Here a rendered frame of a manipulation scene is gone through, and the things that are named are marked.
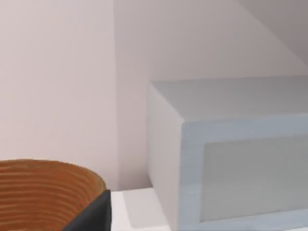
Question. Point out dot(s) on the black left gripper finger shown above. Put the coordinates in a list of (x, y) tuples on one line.
[(97, 215)]

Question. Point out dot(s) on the brown woven basket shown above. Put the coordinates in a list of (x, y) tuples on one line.
[(41, 192)]

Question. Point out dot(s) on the pale grey cabinet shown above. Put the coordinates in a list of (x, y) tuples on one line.
[(216, 149)]

